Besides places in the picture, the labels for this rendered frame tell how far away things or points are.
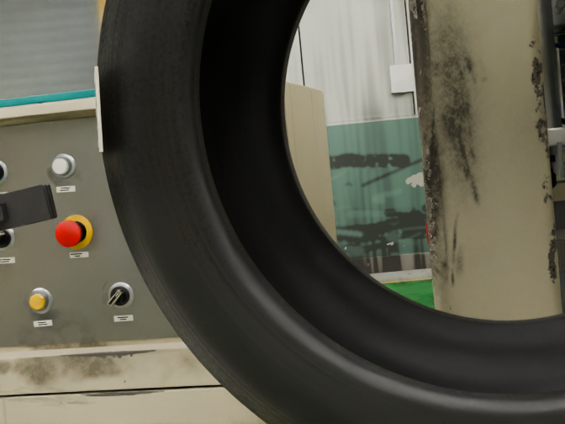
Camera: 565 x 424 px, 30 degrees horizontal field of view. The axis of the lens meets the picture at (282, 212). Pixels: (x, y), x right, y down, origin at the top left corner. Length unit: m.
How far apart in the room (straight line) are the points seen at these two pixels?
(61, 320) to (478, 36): 0.83
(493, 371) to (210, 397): 0.62
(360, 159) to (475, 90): 8.70
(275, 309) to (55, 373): 0.92
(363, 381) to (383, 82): 9.21
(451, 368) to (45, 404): 0.78
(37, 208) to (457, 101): 0.44
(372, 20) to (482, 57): 8.86
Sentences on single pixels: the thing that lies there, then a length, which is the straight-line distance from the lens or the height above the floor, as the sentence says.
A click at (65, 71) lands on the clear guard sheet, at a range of 1.59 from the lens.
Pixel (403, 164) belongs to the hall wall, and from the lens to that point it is 9.82.
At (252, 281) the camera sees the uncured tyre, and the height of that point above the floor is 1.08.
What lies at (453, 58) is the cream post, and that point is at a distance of 1.10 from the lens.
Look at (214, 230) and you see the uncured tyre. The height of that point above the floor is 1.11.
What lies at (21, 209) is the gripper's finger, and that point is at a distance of 0.91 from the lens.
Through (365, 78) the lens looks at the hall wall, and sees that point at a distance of 9.89.
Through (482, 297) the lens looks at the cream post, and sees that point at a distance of 1.11.
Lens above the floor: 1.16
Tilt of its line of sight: 3 degrees down
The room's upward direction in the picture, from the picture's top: 5 degrees counter-clockwise
